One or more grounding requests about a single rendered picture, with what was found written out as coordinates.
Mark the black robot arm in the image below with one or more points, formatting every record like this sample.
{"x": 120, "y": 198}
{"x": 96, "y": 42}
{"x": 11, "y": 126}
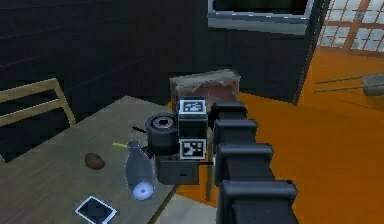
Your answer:
{"x": 246, "y": 160}

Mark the grey glass bottle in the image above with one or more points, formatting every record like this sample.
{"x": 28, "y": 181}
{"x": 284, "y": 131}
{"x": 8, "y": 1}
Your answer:
{"x": 138, "y": 170}

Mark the brown framed window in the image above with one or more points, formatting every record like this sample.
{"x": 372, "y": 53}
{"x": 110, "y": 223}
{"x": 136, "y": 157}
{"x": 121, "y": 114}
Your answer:
{"x": 353, "y": 26}

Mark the black pen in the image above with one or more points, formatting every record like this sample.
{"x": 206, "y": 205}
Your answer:
{"x": 138, "y": 129}

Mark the yellow pencil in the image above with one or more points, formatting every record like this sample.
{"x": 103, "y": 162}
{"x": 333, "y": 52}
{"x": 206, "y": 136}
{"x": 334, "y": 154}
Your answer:
{"x": 119, "y": 145}

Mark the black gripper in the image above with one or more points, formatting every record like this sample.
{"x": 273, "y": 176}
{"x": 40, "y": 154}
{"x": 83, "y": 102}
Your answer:
{"x": 162, "y": 133}

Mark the grey framed television set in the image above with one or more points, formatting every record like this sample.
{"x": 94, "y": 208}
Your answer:
{"x": 260, "y": 16}

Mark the tan wooden chair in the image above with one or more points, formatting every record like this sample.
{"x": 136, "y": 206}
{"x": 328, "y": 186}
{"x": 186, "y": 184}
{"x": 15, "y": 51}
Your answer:
{"x": 36, "y": 108}

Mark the brown potato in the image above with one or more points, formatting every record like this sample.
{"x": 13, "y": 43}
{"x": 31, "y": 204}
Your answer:
{"x": 94, "y": 161}

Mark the grey wooden table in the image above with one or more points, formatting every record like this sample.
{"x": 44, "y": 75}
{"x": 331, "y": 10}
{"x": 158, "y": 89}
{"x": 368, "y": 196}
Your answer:
{"x": 50, "y": 180}

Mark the brown cardboard box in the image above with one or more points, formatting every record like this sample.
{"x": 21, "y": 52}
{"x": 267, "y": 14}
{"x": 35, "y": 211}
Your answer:
{"x": 206, "y": 85}

